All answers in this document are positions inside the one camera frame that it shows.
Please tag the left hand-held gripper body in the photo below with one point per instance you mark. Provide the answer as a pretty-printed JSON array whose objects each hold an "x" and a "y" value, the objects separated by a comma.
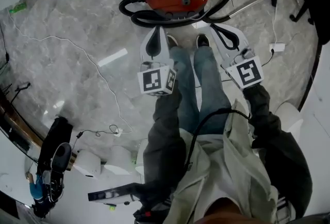
[{"x": 154, "y": 81}]

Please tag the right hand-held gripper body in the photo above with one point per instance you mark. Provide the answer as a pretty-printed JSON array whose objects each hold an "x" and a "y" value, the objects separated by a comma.
[{"x": 247, "y": 73}]

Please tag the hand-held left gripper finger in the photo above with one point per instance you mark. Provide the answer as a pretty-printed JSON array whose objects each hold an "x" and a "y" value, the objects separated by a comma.
[
  {"x": 147, "y": 47},
  {"x": 163, "y": 50}
]

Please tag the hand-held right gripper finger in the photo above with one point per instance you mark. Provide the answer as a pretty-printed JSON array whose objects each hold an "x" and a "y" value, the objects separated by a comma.
[
  {"x": 237, "y": 39},
  {"x": 223, "y": 50}
]

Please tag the person's left forearm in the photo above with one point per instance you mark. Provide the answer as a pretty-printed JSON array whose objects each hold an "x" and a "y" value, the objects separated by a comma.
[{"x": 166, "y": 119}]

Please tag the person's right forearm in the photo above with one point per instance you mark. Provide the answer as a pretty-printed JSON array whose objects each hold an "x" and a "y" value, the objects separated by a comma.
[{"x": 263, "y": 114}]

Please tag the person's left dark shoe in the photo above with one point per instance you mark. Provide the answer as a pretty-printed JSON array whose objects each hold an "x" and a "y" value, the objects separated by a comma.
[{"x": 172, "y": 41}]

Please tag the person's dark shoe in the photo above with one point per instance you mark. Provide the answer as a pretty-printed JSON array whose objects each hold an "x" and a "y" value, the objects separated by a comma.
[
  {"x": 172, "y": 41},
  {"x": 203, "y": 40}
]

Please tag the person's right dark shoe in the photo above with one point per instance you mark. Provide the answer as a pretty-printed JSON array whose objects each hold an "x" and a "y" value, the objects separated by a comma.
[{"x": 203, "y": 40}]

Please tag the white paper piece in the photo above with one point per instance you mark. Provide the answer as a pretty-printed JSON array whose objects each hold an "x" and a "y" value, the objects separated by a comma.
[{"x": 202, "y": 29}]

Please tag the person's left leg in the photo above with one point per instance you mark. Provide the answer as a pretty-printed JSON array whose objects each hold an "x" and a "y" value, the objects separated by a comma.
[{"x": 184, "y": 81}]

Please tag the person's leg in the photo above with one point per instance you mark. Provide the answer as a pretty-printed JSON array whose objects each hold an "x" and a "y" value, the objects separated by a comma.
[
  {"x": 184, "y": 81},
  {"x": 210, "y": 81}
]

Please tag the person's right leg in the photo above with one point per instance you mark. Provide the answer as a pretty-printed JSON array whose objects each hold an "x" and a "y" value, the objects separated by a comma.
[{"x": 210, "y": 81}]

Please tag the white power adapter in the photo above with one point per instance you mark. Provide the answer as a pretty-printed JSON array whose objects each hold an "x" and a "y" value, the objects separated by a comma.
[{"x": 278, "y": 47}]

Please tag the white rounded fixture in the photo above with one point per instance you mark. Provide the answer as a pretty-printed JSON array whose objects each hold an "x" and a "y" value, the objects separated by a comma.
[
  {"x": 89, "y": 163},
  {"x": 288, "y": 117},
  {"x": 121, "y": 158}
]

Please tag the person's white jacket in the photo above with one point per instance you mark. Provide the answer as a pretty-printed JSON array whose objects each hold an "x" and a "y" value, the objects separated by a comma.
[{"x": 232, "y": 161}]

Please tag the green plastic bottle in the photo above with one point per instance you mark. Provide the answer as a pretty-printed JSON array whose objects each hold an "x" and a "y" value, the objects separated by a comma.
[{"x": 18, "y": 8}]

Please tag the black tripod stand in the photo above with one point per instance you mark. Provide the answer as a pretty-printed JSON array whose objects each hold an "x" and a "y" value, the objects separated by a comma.
[{"x": 18, "y": 87}]

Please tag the brown wooden table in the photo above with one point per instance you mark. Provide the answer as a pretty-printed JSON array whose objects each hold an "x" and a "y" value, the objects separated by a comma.
[{"x": 15, "y": 121}]

